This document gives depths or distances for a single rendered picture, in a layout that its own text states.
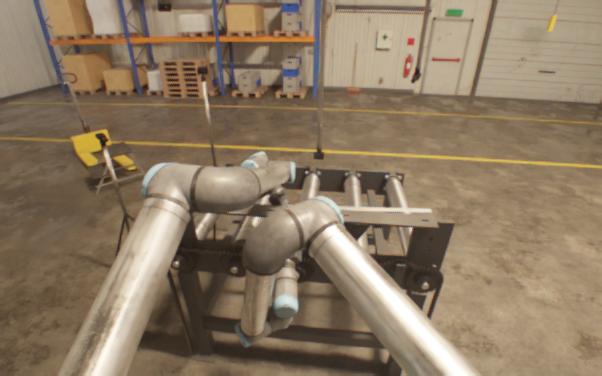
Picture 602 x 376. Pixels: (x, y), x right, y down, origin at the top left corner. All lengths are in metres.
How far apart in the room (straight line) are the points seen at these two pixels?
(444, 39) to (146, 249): 10.24
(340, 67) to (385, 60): 1.39
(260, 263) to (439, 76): 10.13
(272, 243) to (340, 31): 9.58
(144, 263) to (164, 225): 0.09
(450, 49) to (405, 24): 1.55
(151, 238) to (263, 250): 0.25
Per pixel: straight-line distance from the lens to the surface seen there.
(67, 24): 11.71
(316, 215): 0.77
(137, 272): 0.69
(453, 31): 10.60
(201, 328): 2.05
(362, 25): 10.15
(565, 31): 11.98
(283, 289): 1.17
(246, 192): 0.76
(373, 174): 2.28
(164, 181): 0.77
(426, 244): 1.46
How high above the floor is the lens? 1.89
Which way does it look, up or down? 29 degrees down
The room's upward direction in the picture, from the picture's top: straight up
